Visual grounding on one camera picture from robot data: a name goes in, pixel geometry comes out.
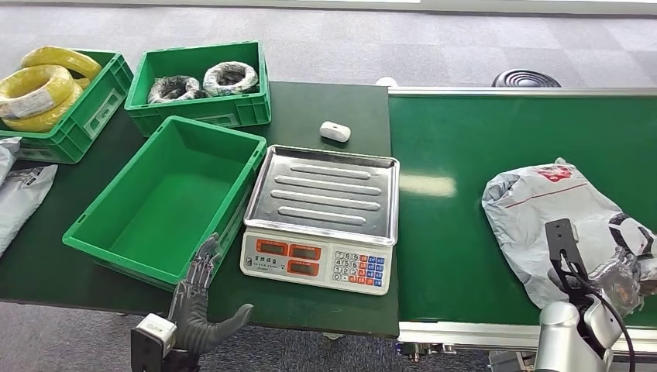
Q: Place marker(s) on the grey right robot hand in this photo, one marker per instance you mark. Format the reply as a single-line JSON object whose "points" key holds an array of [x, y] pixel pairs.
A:
{"points": [[621, 287]]}

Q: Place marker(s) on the electronic weighing scale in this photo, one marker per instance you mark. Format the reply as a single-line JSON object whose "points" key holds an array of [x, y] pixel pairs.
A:
{"points": [[321, 205]]}

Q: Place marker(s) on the green crate with yellow coils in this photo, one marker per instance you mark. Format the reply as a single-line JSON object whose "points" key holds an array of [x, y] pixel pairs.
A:
{"points": [[97, 108]]}

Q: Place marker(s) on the empty green plastic crate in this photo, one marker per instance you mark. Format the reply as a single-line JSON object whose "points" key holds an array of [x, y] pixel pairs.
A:
{"points": [[169, 215]]}

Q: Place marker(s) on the grey plastic courier package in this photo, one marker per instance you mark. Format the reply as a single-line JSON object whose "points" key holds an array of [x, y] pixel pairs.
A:
{"points": [[544, 215]]}

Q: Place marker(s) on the large grey mailer bag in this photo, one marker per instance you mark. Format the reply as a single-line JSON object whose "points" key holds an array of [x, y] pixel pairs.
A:
{"points": [[23, 205]]}

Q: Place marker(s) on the small grey mailer bag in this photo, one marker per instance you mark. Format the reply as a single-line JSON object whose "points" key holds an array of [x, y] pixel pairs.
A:
{"points": [[6, 156]]}

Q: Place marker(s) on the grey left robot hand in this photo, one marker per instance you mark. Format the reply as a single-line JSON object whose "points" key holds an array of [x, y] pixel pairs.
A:
{"points": [[190, 323]]}

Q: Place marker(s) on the green crate with black coils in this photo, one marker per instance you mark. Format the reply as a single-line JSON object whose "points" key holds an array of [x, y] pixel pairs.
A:
{"points": [[205, 110]]}

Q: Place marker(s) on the small white plastic case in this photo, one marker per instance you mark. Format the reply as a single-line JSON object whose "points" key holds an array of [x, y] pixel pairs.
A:
{"points": [[335, 132]]}

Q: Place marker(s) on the white round knob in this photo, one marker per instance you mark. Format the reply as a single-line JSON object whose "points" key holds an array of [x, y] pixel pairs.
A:
{"points": [[386, 82]]}

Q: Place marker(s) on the green conveyor belt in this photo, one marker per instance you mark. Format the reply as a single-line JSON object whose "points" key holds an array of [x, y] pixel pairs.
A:
{"points": [[446, 246]]}

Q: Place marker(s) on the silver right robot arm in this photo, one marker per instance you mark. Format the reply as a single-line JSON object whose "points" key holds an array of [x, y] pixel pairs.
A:
{"points": [[559, 334]]}

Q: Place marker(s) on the black ribbed round object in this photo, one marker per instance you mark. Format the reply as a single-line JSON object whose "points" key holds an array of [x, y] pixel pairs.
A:
{"points": [[523, 79]]}

